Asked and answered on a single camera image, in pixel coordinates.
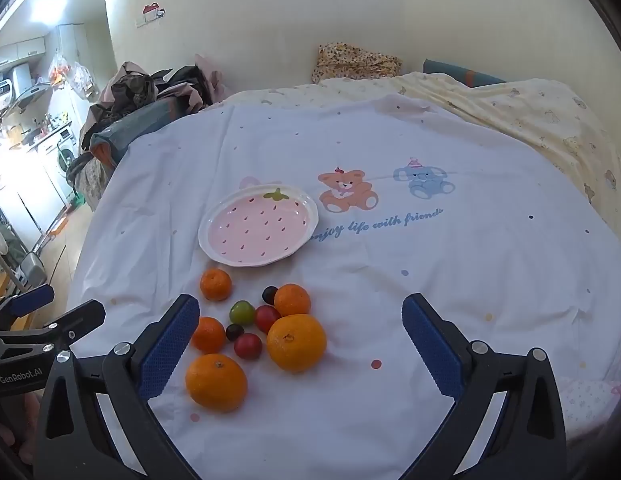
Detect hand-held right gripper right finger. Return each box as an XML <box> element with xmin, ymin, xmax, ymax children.
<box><xmin>401</xmin><ymin>293</ymin><xmax>569</xmax><ymax>480</ymax></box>

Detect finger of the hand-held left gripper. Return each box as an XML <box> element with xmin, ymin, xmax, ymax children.
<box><xmin>0</xmin><ymin>300</ymin><xmax>107</xmax><ymax>356</ymax></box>
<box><xmin>0</xmin><ymin>284</ymin><xmax>55</xmax><ymax>332</ymax></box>

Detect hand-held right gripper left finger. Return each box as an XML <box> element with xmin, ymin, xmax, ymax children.
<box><xmin>33</xmin><ymin>294</ymin><xmax>201</xmax><ymax>480</ymax></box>

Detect small orange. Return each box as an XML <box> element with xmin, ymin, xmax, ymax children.
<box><xmin>273</xmin><ymin>283</ymin><xmax>312</xmax><ymax>317</ymax></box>
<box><xmin>191</xmin><ymin>316</ymin><xmax>226</xmax><ymax>355</ymax></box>
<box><xmin>199</xmin><ymin>267</ymin><xmax>233</xmax><ymax>302</ymax></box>

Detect large orange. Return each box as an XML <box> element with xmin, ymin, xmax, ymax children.
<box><xmin>266</xmin><ymin>313</ymin><xmax>327</xmax><ymax>373</ymax></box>
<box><xmin>185</xmin><ymin>353</ymin><xmax>248</xmax><ymax>413</ymax></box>

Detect red cherry tomato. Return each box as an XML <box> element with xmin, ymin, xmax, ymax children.
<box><xmin>234</xmin><ymin>333</ymin><xmax>263</xmax><ymax>361</ymax></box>
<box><xmin>254</xmin><ymin>305</ymin><xmax>282</xmax><ymax>334</ymax></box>

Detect pink strawberry plate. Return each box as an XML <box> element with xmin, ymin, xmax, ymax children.
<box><xmin>198</xmin><ymin>183</ymin><xmax>320</xmax><ymax>267</ymax></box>

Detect person's left hand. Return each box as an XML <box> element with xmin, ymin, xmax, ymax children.
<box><xmin>0</xmin><ymin>392</ymin><xmax>41</xmax><ymax>466</ymax></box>

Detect grey folding stool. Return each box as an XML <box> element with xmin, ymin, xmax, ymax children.
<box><xmin>10</xmin><ymin>250</ymin><xmax>48</xmax><ymax>291</ymax></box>

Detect green cherry tomato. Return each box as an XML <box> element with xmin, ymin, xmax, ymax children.
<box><xmin>229</xmin><ymin>300</ymin><xmax>256</xmax><ymax>324</ymax></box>

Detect white printed blanket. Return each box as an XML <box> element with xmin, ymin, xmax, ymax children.
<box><xmin>65</xmin><ymin>87</ymin><xmax>621</xmax><ymax>480</ymax></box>

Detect white washing machine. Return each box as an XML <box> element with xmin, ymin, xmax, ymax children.
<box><xmin>53</xmin><ymin>129</ymin><xmax>82</xmax><ymax>203</ymax></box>

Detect pink patterned pillow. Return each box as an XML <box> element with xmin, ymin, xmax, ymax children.
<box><xmin>561</xmin><ymin>377</ymin><xmax>621</xmax><ymax>436</ymax></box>

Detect white water heater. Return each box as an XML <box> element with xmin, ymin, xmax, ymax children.
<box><xmin>0</xmin><ymin>62</ymin><xmax>32</xmax><ymax>111</ymax></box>

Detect clear plastic bag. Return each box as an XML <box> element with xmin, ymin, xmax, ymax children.
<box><xmin>70</xmin><ymin>61</ymin><xmax>100</xmax><ymax>101</ymax></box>

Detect plastic bag with orange contents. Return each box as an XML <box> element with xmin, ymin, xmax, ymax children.
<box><xmin>48</xmin><ymin>50</ymin><xmax>74</xmax><ymax>86</ymax></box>

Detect pile of clothes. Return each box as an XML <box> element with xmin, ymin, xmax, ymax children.
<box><xmin>65</xmin><ymin>52</ymin><xmax>231</xmax><ymax>211</ymax></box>

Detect white kitchen cabinets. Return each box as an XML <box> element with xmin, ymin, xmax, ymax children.
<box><xmin>0</xmin><ymin>35</ymin><xmax>48</xmax><ymax>63</ymax></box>

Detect yellow printed quilt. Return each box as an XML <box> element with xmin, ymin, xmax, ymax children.
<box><xmin>225</xmin><ymin>71</ymin><xmax>621</xmax><ymax>246</ymax></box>

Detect teal pillow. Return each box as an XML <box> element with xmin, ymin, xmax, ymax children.
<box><xmin>423</xmin><ymin>58</ymin><xmax>509</xmax><ymax>89</ymax></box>

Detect floral cloth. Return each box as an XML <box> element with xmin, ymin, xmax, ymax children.
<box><xmin>311</xmin><ymin>42</ymin><xmax>404</xmax><ymax>85</ymax></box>

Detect red and white wall fixture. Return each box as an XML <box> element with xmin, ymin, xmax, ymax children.
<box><xmin>136</xmin><ymin>2</ymin><xmax>167</xmax><ymax>26</ymax></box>

